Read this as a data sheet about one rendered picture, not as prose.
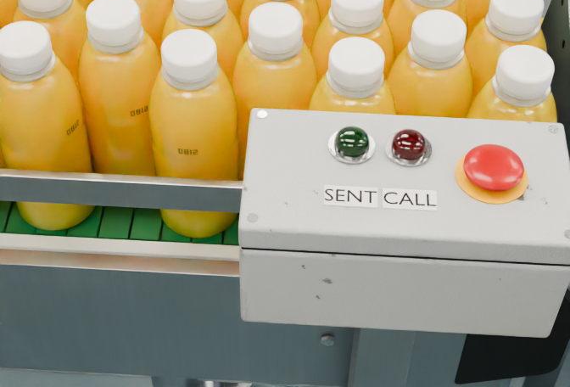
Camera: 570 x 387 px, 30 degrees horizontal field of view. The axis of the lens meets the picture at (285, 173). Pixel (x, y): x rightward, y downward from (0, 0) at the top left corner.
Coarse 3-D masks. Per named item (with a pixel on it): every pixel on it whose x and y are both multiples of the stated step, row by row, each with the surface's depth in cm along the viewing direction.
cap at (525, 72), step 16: (512, 48) 75; (528, 48) 75; (512, 64) 74; (528, 64) 74; (544, 64) 74; (496, 80) 75; (512, 80) 73; (528, 80) 73; (544, 80) 73; (512, 96) 74; (528, 96) 74
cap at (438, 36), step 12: (432, 12) 77; (444, 12) 77; (420, 24) 76; (432, 24) 77; (444, 24) 77; (456, 24) 77; (420, 36) 76; (432, 36) 76; (444, 36) 76; (456, 36) 76; (420, 48) 76; (432, 48) 76; (444, 48) 75; (456, 48) 76; (432, 60) 76; (444, 60) 76
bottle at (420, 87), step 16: (400, 64) 79; (416, 64) 78; (432, 64) 77; (448, 64) 77; (464, 64) 78; (400, 80) 78; (416, 80) 78; (432, 80) 77; (448, 80) 77; (464, 80) 78; (400, 96) 79; (416, 96) 78; (432, 96) 78; (448, 96) 78; (464, 96) 79; (400, 112) 80; (416, 112) 79; (432, 112) 78; (448, 112) 79; (464, 112) 80
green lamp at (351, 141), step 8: (344, 128) 65; (352, 128) 65; (360, 128) 65; (336, 136) 65; (344, 136) 65; (352, 136) 65; (360, 136) 65; (368, 136) 65; (336, 144) 65; (344, 144) 65; (352, 144) 65; (360, 144) 65; (368, 144) 65; (344, 152) 65; (352, 152) 65; (360, 152) 65
